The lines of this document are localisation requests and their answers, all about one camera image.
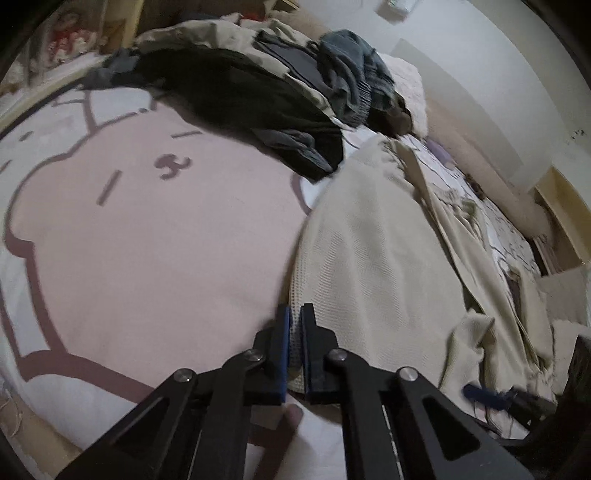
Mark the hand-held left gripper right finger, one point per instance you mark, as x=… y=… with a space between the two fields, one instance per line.
x=305 y=360

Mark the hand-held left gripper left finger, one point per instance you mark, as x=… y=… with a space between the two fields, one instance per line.
x=285 y=332

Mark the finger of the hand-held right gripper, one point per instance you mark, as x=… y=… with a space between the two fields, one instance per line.
x=480 y=396

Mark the beige knit garment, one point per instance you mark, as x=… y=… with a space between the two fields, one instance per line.
x=378 y=277

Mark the pink printed blanket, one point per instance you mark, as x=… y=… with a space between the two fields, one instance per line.
x=161 y=254

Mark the lilac cloth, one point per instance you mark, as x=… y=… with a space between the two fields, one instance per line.
x=438 y=152

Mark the dark brown garment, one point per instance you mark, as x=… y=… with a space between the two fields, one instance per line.
x=392 y=117

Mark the black garment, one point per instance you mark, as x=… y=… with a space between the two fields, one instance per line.
x=231 y=97

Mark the dark grey garment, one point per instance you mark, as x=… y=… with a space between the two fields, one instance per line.
x=291 y=60

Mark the blue-grey garment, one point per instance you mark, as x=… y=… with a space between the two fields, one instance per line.
x=351 y=60

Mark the white fluffy pillow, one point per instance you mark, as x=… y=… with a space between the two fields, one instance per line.
x=408 y=78

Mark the red and white plush toy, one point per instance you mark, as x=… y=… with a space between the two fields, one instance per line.
x=69 y=41

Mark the wooden bed frame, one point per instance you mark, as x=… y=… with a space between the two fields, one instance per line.
x=568 y=203

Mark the white wall device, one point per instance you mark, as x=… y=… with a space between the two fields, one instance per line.
x=398 y=4

